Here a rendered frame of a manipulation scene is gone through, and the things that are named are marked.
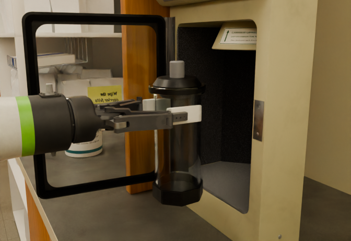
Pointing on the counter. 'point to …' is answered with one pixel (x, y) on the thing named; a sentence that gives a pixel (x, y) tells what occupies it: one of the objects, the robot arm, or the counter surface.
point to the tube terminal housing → (248, 230)
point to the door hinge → (170, 41)
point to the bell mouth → (236, 36)
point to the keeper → (258, 113)
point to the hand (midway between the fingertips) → (175, 109)
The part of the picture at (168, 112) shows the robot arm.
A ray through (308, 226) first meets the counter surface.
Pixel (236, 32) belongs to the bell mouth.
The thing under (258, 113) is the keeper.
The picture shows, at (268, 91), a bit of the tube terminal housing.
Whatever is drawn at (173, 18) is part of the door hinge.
